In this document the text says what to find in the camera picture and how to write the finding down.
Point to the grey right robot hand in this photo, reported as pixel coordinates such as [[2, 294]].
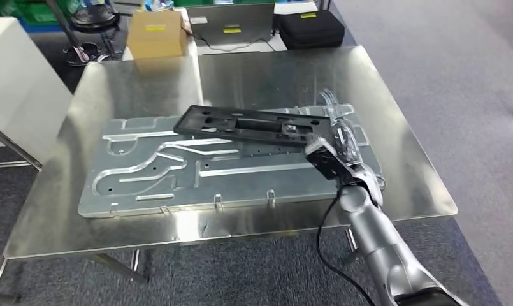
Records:
[[349, 143]]

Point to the black plastic frame part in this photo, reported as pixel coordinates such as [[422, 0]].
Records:
[[197, 122]]

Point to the stainless steel workbench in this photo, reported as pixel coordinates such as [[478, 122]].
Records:
[[260, 76]]

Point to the grey aluminium fixture plate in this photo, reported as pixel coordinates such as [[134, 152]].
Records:
[[239, 186]]

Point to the black zip case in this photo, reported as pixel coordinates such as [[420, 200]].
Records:
[[311, 29]]

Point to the white table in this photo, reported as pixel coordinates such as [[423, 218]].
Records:
[[209, 52]]

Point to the grey laptop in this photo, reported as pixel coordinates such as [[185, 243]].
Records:
[[231, 21]]

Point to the brown cardboard box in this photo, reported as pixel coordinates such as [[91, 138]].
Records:
[[155, 36]]

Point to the black round stool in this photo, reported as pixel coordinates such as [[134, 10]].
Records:
[[91, 19]]

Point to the white cabinet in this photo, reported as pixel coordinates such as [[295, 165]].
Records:
[[19, 84]]

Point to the green plastic crates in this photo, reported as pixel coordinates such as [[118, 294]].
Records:
[[28, 8]]

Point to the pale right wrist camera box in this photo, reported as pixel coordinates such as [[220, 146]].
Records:
[[319, 145]]

